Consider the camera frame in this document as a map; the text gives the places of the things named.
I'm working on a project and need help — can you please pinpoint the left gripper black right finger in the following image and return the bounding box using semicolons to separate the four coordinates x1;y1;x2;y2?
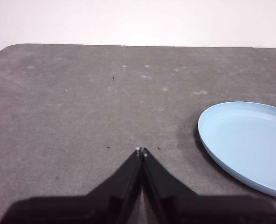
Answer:
142;147;276;224

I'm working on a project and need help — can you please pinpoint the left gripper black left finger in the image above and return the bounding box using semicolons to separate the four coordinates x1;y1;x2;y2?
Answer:
0;146;143;224

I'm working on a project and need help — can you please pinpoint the light blue round plate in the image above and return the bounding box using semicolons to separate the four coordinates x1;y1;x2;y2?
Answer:
197;100;276;200

